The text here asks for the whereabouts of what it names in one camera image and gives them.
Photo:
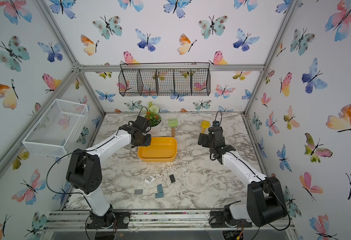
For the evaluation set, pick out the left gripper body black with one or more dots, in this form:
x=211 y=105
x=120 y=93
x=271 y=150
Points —
x=145 y=140

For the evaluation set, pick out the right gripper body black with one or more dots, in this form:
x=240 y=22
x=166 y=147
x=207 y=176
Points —
x=207 y=141

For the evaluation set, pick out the yellow plastic storage box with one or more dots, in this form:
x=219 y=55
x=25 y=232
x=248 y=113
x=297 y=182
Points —
x=161 y=150

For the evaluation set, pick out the white label eraser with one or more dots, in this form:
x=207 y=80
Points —
x=149 y=180

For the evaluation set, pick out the black eraser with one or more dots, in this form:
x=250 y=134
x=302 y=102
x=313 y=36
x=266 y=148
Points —
x=172 y=179

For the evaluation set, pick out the grey eraser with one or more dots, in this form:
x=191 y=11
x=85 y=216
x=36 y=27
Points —
x=138 y=192

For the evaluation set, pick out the teal eraser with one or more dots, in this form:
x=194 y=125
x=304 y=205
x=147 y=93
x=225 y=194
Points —
x=159 y=188
x=159 y=195

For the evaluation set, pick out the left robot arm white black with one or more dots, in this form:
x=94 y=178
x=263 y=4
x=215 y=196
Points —
x=85 y=174

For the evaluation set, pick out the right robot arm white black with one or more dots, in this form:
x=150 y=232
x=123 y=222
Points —
x=264 y=199

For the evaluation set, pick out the yellow toy shovel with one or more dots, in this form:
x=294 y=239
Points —
x=205 y=125

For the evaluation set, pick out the potted plant white pot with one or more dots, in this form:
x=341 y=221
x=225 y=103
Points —
x=152 y=114

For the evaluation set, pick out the green toy rake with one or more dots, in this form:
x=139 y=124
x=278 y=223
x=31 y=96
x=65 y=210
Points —
x=173 y=123

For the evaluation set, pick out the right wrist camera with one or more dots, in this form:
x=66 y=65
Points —
x=216 y=123

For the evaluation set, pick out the black wire wall basket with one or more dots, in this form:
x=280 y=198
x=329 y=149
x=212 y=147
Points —
x=164 y=79

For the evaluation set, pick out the white mesh wall basket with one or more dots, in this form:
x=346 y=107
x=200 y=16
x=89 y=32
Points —
x=56 y=129

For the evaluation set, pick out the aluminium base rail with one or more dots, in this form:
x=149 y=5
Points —
x=148 y=220

